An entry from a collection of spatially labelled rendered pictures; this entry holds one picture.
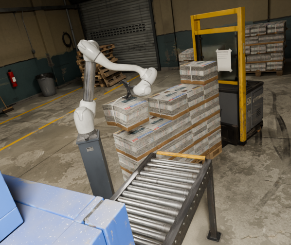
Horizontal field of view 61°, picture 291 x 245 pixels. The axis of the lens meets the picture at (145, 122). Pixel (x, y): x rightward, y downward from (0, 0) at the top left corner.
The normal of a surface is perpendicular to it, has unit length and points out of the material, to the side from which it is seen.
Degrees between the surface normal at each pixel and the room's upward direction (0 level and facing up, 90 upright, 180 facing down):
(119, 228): 90
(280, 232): 0
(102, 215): 0
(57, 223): 0
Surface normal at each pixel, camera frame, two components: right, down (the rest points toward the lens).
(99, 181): 0.15, 0.36
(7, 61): 0.87, 0.04
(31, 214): -0.16, -0.91
